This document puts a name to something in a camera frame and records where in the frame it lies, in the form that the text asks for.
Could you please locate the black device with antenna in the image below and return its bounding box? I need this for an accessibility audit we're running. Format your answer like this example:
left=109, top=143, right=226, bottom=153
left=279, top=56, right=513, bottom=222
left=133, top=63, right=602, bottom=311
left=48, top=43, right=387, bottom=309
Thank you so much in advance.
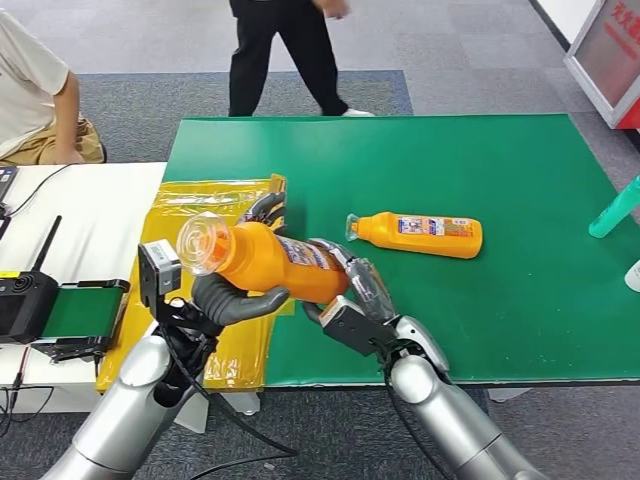
left=0, top=215, right=63, bottom=346

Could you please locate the yellow foil cardboard box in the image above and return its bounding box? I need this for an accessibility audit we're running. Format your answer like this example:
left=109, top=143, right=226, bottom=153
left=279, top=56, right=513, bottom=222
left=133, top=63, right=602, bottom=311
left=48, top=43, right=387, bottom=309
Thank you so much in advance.
left=96, top=173, right=296, bottom=393

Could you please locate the dark keyboard device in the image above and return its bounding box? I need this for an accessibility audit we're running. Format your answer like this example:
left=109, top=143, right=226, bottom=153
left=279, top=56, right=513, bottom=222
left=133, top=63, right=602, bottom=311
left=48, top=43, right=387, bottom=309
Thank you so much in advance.
left=0, top=165, right=20, bottom=203

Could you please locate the seated person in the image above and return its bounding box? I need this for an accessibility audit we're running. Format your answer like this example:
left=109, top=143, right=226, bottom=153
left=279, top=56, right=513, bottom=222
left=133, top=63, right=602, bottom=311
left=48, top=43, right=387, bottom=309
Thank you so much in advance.
left=0, top=9, right=107, bottom=167

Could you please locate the red white sign board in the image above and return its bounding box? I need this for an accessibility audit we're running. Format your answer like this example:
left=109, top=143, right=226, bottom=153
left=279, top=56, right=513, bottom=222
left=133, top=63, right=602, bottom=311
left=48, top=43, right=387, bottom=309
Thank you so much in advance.
left=564, top=0, right=640, bottom=132

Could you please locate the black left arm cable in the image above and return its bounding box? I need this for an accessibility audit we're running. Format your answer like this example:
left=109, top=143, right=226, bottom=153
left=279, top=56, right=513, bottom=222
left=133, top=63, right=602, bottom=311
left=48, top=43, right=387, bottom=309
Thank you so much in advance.
left=162, top=321, right=300, bottom=480

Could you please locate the walking person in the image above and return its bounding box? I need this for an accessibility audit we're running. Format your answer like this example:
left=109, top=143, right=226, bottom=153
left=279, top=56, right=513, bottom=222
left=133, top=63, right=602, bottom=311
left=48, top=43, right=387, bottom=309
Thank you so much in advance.
left=228, top=0, right=376, bottom=119

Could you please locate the white table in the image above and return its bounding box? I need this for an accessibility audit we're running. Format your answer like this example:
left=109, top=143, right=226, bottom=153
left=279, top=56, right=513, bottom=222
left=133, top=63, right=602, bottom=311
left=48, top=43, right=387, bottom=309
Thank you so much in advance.
left=0, top=161, right=168, bottom=415

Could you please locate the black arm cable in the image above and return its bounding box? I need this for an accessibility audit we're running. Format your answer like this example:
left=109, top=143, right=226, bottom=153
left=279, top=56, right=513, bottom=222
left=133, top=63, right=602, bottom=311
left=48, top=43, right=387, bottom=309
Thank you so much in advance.
left=162, top=321, right=300, bottom=480
left=382, top=354, right=454, bottom=480

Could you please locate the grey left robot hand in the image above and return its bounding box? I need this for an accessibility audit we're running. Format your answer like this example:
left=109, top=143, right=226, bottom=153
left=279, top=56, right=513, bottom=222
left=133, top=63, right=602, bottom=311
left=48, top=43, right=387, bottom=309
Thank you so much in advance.
left=191, top=190, right=291, bottom=329

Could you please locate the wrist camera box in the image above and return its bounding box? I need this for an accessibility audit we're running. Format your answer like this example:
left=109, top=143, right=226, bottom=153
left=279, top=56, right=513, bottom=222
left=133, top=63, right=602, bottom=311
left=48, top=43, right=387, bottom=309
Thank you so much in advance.
left=318, top=294, right=398, bottom=359
left=137, top=239, right=183, bottom=313

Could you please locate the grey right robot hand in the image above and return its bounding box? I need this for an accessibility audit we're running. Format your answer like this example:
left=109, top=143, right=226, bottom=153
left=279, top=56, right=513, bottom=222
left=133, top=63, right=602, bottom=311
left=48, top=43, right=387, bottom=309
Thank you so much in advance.
left=302, top=237, right=400, bottom=327

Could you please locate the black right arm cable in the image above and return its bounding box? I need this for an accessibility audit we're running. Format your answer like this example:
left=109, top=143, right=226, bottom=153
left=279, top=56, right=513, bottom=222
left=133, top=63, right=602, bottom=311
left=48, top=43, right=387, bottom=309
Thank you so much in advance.
left=382, top=354, right=454, bottom=480

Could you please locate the small green belt conveyor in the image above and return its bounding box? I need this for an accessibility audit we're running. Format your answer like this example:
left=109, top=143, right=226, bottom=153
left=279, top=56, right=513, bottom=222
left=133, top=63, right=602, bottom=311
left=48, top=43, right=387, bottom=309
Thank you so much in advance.
left=32, top=278, right=132, bottom=364

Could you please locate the white table foot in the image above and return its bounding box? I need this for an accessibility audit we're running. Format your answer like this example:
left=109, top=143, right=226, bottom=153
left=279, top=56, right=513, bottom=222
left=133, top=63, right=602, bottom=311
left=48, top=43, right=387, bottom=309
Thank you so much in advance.
left=172, top=390, right=261, bottom=435
left=487, top=386, right=532, bottom=404

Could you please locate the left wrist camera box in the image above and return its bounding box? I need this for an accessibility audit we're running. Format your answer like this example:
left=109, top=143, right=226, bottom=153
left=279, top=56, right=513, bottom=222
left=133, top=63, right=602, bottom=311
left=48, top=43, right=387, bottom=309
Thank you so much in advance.
left=137, top=239, right=183, bottom=313

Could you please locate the teal plastic bottle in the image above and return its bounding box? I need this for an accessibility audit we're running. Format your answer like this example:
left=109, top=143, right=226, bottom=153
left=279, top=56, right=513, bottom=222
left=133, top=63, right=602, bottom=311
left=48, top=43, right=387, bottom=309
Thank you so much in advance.
left=588, top=175, right=640, bottom=240

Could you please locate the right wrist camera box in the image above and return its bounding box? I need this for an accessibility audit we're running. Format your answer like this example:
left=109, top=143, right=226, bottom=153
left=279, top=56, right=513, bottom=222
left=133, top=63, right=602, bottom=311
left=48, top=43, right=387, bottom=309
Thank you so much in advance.
left=318, top=294, right=398, bottom=359

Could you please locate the green table mat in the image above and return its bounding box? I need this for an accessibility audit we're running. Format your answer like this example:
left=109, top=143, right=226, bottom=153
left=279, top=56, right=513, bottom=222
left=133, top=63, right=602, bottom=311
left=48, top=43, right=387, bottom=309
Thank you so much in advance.
left=162, top=113, right=640, bottom=389

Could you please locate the orange detergent bottle clear cap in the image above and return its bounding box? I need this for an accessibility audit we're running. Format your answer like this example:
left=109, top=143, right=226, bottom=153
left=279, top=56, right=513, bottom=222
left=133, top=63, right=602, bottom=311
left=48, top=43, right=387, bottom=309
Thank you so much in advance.
left=345, top=211, right=484, bottom=260
left=176, top=210, right=351, bottom=306

